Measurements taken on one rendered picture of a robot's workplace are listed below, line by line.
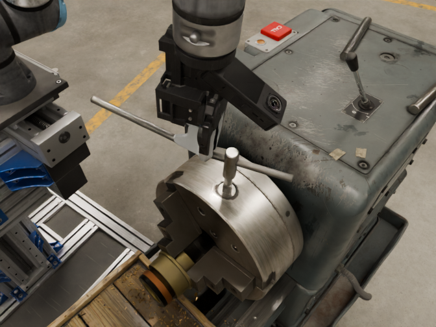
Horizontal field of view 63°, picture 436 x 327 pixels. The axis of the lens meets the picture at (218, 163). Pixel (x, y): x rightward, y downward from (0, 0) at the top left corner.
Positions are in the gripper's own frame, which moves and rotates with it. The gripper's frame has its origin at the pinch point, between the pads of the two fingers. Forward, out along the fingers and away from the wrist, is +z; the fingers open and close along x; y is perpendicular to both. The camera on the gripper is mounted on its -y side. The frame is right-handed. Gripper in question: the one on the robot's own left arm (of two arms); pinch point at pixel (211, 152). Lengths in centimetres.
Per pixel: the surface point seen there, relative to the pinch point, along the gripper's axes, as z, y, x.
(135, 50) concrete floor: 157, 128, -199
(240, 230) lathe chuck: 10.2, -8.2, 6.0
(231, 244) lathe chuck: 15.3, -7.5, 6.8
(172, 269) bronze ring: 20.5, 1.5, 13.1
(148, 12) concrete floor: 163, 147, -265
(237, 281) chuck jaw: 19.6, -10.5, 11.4
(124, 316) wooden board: 45, 11, 20
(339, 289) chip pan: 75, -47, -17
